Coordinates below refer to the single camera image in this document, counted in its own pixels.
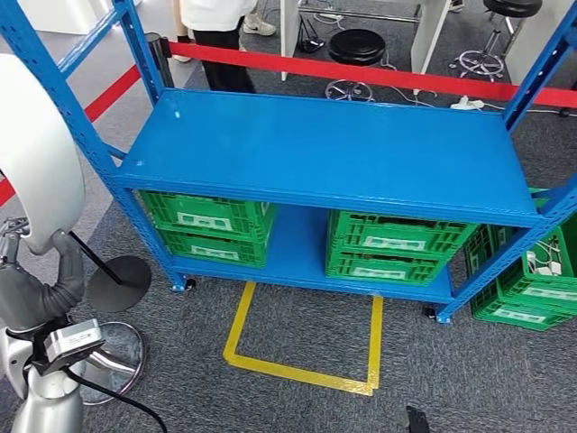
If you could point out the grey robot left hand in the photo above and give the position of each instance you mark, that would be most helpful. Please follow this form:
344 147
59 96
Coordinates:
27 305

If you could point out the white curved plastic part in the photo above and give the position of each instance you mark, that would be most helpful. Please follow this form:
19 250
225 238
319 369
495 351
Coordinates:
41 149

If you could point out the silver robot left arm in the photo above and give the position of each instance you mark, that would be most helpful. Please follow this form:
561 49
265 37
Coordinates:
45 412

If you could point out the blue metal shelf rack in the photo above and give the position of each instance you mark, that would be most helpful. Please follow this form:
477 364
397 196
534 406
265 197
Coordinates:
338 155

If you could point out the red barrier belt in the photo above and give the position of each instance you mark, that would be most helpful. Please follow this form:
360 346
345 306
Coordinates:
360 74
112 92

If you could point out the green plastic crate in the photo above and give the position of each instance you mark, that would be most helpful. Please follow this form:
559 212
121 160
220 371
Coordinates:
203 218
518 314
383 272
212 254
518 281
397 239

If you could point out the white display plinth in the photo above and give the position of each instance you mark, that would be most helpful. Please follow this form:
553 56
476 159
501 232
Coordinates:
67 15

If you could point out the person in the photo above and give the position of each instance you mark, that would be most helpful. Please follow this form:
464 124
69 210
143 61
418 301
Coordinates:
221 36
259 24

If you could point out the black router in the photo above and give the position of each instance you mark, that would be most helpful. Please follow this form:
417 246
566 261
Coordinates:
311 42

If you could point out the black round stool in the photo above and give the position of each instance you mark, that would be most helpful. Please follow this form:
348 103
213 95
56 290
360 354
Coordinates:
511 7
356 45

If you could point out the white desk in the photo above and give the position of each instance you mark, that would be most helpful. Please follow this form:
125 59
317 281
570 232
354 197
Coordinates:
428 36
532 42

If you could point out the white power strip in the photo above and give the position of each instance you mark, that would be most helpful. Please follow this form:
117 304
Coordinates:
466 104

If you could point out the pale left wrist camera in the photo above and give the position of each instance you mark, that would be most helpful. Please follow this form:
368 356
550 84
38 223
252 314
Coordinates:
74 340

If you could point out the chrome stanchion post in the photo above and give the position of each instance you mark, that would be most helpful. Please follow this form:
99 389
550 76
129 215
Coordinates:
160 60

